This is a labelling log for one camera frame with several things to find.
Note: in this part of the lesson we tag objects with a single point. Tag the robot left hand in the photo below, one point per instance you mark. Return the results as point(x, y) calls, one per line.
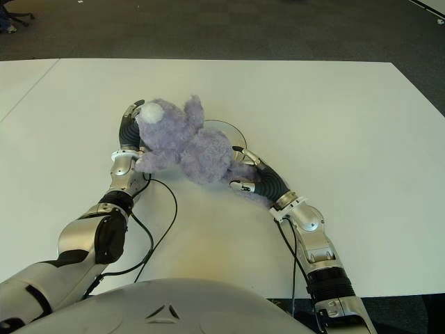
point(128, 134)

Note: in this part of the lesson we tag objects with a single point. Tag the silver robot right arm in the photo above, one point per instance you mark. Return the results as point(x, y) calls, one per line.
point(309, 219)

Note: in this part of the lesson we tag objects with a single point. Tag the purple plush doll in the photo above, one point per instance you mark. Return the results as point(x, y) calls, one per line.
point(194, 149)

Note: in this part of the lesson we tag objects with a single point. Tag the black office chair base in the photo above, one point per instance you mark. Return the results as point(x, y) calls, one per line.
point(22, 17)

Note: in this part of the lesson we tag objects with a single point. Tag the person legs blue jeans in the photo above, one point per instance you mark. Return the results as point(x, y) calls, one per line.
point(7, 24)

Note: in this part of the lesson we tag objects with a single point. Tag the white plate black rim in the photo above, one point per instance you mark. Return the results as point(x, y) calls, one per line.
point(231, 134)

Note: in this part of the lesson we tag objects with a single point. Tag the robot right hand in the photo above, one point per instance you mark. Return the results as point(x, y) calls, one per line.
point(271, 186)

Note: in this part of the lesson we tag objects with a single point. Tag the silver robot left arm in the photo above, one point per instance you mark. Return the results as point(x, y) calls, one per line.
point(74, 236)

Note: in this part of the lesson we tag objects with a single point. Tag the silver robot torso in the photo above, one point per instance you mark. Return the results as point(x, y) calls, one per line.
point(174, 306)

